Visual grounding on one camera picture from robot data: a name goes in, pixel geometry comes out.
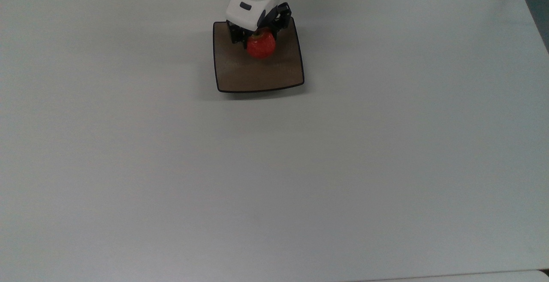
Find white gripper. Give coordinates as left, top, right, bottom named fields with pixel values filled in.
left=226, top=0, right=293, bottom=45

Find red apple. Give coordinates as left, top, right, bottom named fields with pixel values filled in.
left=246, top=30, right=277, bottom=59

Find brown square ceramic plate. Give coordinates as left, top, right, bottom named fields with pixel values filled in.
left=213, top=16, right=305, bottom=93

